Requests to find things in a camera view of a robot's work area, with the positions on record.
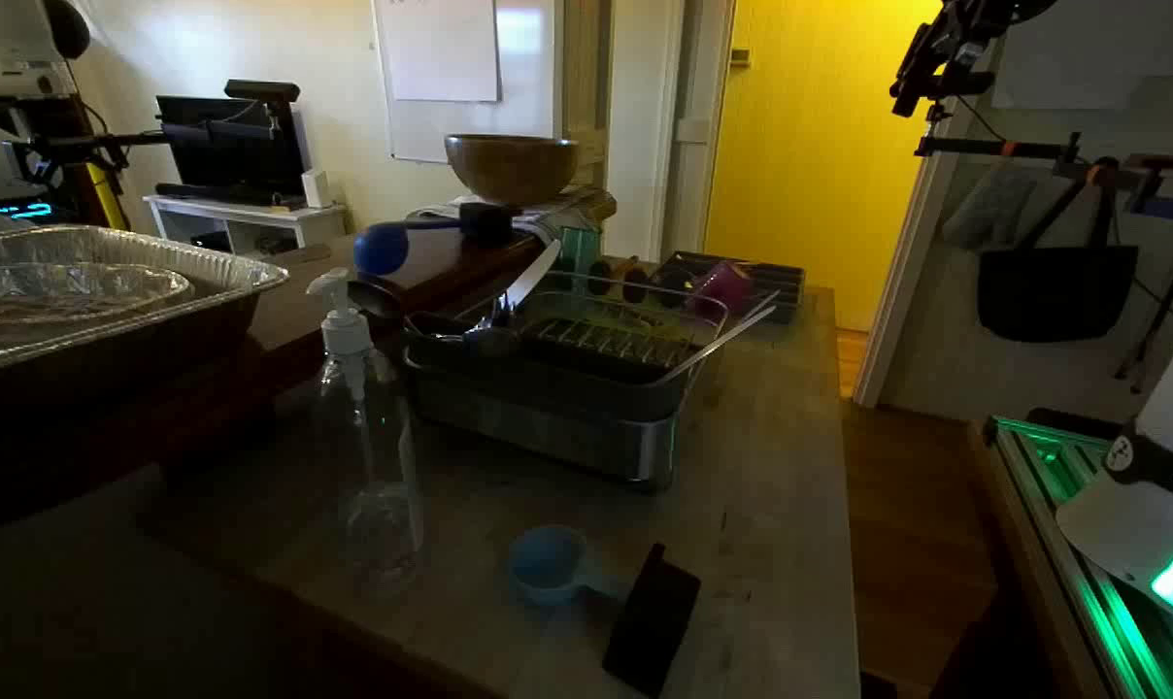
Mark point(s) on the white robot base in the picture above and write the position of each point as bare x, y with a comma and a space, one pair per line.
1124, 513

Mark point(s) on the steel dish rack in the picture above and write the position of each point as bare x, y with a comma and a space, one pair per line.
588, 372

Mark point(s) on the purple cup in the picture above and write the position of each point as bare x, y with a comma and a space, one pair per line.
723, 291

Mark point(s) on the blue ball brush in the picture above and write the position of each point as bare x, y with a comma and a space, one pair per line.
406, 249

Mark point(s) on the wooden bowl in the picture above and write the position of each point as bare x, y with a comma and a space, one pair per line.
512, 168

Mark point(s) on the blue measuring scoop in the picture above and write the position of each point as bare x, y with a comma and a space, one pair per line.
551, 566

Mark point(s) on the clear spray bottle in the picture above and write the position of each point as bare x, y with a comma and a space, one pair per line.
362, 441

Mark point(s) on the black rectangular block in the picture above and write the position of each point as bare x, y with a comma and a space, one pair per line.
650, 624

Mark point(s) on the white small table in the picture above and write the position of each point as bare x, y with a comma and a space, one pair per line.
240, 225

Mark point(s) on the black monitor on table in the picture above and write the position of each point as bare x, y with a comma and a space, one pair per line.
240, 144

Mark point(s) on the black hanging bag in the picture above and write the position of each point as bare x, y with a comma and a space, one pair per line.
1057, 291

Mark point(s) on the aluminium foil tray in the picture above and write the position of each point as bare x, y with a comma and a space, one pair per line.
79, 284

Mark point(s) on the white wall board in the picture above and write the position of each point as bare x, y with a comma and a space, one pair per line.
468, 67

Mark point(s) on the camera on tripod arm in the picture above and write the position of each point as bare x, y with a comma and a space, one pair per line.
946, 56

